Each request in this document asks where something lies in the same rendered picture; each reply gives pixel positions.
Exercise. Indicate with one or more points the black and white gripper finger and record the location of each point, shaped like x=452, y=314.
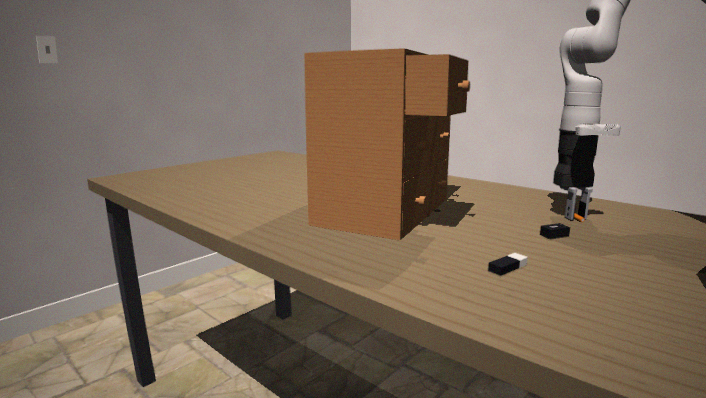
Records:
x=571, y=205
x=584, y=203

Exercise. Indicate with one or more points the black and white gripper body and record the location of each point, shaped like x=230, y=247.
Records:
x=576, y=153

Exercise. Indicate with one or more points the black and white eraser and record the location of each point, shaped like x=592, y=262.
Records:
x=507, y=264

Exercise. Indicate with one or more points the small brown wooden chest of drawers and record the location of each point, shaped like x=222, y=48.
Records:
x=355, y=110

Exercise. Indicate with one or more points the black 9v battery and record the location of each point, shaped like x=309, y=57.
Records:
x=553, y=231

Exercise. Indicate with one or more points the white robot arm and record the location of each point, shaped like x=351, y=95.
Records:
x=594, y=44

